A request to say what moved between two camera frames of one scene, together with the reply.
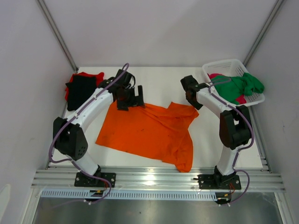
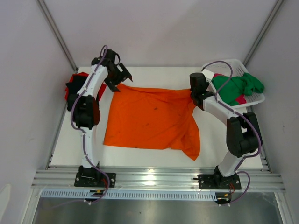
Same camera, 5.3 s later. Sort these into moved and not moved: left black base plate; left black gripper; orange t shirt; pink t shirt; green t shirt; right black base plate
Moved: orange t shirt; left black gripper
Not moved: green t shirt; left black base plate; pink t shirt; right black base plate
